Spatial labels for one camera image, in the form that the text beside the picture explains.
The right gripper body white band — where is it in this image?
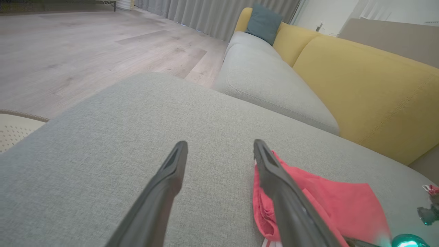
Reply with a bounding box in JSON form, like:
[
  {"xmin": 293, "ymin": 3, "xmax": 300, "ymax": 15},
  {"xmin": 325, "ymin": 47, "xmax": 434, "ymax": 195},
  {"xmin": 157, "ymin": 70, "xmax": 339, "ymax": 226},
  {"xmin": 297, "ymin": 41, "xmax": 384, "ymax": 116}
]
[{"xmin": 391, "ymin": 234, "xmax": 431, "ymax": 247}]

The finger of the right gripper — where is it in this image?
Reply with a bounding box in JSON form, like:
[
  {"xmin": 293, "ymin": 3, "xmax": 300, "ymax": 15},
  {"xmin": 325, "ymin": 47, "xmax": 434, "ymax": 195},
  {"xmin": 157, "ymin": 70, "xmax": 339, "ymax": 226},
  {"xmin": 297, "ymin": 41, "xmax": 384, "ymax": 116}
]
[{"xmin": 344, "ymin": 237, "xmax": 382, "ymax": 247}]

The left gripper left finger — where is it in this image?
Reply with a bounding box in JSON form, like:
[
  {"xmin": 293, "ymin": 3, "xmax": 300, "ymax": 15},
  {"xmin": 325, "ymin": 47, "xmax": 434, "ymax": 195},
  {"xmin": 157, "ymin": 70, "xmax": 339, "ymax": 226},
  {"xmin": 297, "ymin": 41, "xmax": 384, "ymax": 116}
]
[{"xmin": 105, "ymin": 141, "xmax": 188, "ymax": 247}]

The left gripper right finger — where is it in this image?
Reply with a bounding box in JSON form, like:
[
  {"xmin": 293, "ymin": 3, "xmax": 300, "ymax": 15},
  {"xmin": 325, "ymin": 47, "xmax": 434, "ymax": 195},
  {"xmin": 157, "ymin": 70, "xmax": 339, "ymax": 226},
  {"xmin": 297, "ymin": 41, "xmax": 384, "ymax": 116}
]
[{"xmin": 253, "ymin": 139, "xmax": 343, "ymax": 247}]

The red white Bulls jersey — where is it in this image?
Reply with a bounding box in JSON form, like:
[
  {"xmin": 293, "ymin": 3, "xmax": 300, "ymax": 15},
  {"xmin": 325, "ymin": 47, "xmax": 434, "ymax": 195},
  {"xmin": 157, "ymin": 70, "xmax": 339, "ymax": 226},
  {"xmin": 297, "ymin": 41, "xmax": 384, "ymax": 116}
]
[{"xmin": 253, "ymin": 151, "xmax": 392, "ymax": 247}]

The large grey sofa chaise cushion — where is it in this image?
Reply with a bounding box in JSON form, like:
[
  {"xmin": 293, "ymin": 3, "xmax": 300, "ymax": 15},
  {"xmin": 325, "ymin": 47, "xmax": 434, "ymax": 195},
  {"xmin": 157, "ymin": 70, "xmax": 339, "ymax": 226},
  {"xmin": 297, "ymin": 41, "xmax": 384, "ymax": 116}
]
[{"xmin": 0, "ymin": 71, "xmax": 439, "ymax": 247}]

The grey sofa seat cushion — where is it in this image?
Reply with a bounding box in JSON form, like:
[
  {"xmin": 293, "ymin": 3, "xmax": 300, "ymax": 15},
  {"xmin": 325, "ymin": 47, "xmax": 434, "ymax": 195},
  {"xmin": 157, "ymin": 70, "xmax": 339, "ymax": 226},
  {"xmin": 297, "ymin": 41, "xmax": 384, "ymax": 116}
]
[
  {"xmin": 212, "ymin": 44, "xmax": 340, "ymax": 136},
  {"xmin": 225, "ymin": 31, "xmax": 283, "ymax": 60}
]

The large yellow sofa backrest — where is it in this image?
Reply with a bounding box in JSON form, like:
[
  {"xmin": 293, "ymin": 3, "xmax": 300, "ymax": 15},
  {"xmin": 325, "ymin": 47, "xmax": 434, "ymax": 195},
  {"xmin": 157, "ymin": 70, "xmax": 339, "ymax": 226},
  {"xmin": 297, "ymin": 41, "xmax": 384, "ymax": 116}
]
[{"xmin": 293, "ymin": 36, "xmax": 439, "ymax": 166}]

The cream perforated laundry basket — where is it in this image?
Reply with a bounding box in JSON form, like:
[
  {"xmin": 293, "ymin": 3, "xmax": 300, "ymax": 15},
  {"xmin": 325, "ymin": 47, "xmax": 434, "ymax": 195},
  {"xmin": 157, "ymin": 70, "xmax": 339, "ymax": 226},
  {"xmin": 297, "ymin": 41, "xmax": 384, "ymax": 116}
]
[{"xmin": 0, "ymin": 109, "xmax": 50, "ymax": 154}]

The yellow sofa backrest behind pillow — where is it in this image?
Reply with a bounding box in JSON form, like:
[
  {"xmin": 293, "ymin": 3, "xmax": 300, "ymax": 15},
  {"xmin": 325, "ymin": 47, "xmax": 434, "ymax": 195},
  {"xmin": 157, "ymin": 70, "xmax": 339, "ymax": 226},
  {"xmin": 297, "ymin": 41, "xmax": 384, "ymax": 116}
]
[{"xmin": 235, "ymin": 8, "xmax": 323, "ymax": 67}]

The teal throw pillow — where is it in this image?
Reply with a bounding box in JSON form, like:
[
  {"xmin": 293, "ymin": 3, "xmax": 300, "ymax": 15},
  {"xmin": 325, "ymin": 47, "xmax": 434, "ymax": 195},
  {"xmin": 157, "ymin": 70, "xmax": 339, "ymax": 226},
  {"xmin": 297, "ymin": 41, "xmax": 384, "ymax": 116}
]
[{"xmin": 245, "ymin": 4, "xmax": 284, "ymax": 46}]

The taupe upholstered panel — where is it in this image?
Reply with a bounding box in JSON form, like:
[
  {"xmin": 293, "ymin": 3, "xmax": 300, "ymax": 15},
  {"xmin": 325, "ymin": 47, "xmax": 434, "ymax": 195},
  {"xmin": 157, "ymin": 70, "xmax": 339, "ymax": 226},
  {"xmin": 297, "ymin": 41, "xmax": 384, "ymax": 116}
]
[{"xmin": 338, "ymin": 18, "xmax": 439, "ymax": 69}]

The grey pleated curtain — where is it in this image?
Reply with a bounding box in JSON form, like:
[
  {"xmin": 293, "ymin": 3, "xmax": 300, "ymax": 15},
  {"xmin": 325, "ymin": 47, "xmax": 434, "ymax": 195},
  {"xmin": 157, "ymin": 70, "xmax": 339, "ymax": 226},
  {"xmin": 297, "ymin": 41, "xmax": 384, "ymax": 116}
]
[{"xmin": 134, "ymin": 0, "xmax": 302, "ymax": 42}]

